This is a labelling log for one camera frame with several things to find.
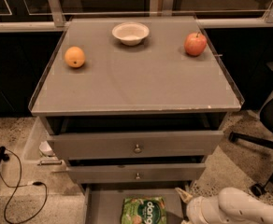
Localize grey bottom drawer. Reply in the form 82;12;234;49
83;181;190;224

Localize grey middle drawer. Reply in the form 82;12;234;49
67;163;206;184

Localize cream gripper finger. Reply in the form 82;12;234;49
175;188;193;203

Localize white paper bowl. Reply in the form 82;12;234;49
112;21;150;46

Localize red apple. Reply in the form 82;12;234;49
184;32;207;56

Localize green rice chip bag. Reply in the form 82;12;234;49
121;197;166;224

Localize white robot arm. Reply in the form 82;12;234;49
175;188;273;224

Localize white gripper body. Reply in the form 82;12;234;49
186;197;221;224

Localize orange fruit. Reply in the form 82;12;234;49
65;47;86;68

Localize grey drawer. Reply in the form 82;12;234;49
48;131;223;161
67;163;206;184
83;181;190;224

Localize metal window bracket left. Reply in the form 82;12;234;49
48;0;65;27

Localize grey drawer cabinet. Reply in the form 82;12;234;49
28;15;245;224

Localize clear plastic storage bin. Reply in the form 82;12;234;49
22;119;66;173

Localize grey top drawer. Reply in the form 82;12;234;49
48;131;223;161

